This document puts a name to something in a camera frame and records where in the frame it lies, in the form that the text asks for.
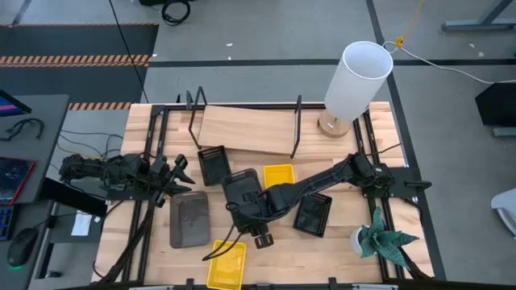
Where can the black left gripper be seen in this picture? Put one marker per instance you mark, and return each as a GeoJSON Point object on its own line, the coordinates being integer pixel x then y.
{"type": "Point", "coordinates": [165, 181]}

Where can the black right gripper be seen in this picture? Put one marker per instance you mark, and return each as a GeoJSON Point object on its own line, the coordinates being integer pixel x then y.
{"type": "Point", "coordinates": [272, 209]}

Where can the black plastic slotted basket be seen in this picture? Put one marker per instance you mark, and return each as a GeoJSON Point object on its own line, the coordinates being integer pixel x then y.
{"type": "Point", "coordinates": [312, 215]}
{"type": "Point", "coordinates": [213, 165]}

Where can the yellow plastic slotted basket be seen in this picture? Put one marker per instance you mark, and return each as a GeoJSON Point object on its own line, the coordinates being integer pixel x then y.
{"type": "Point", "coordinates": [278, 175]}
{"type": "Point", "coordinates": [225, 270]}

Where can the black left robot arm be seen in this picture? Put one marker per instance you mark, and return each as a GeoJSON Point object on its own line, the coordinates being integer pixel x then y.
{"type": "Point", "coordinates": [121, 169]}

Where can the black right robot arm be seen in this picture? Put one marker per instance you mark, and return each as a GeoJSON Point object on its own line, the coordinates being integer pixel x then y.
{"type": "Point", "coordinates": [322, 179]}

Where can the white paper note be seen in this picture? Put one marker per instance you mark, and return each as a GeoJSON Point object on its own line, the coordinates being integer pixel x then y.
{"type": "Point", "coordinates": [81, 224]}

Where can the green artificial plant white pot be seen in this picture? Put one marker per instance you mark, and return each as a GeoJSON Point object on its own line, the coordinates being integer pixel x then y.
{"type": "Point", "coordinates": [379, 241]}

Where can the dark grey side desk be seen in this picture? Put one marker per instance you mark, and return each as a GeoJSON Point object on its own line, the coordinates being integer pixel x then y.
{"type": "Point", "coordinates": [36, 145]}

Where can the dark red-edged pad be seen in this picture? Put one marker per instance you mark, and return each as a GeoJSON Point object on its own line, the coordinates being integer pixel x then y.
{"type": "Point", "coordinates": [14, 181]}

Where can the black computer mouse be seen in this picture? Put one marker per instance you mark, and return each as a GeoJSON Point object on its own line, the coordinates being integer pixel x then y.
{"type": "Point", "coordinates": [22, 245]}

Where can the white shade wooden base lamp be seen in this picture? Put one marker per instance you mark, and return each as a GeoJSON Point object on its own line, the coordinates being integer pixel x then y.
{"type": "Point", "coordinates": [354, 80]}

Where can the backlit black keyboard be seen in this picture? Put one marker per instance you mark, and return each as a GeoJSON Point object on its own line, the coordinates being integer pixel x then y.
{"type": "Point", "coordinates": [6, 223]}

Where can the black hazard-striped floor mat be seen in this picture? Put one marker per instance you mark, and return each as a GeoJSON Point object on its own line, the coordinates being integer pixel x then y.
{"type": "Point", "coordinates": [60, 40]}

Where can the black computer monitor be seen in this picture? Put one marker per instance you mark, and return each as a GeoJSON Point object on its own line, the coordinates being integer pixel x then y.
{"type": "Point", "coordinates": [10, 104]}

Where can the black floor box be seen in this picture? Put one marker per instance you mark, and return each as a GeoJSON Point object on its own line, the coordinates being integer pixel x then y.
{"type": "Point", "coordinates": [498, 104]}

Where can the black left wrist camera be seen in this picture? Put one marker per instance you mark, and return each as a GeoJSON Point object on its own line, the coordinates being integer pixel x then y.
{"type": "Point", "coordinates": [159, 164]}

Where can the black aluminium rig frame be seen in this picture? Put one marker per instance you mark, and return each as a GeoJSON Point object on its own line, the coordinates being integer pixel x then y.
{"type": "Point", "coordinates": [156, 108]}

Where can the wooden shelf black metal frame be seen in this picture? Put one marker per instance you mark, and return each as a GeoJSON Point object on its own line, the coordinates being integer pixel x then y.
{"type": "Point", "coordinates": [250, 129]}

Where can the grey desk leg frame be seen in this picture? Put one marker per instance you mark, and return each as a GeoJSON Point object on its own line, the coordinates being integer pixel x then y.
{"type": "Point", "coordinates": [479, 25]}

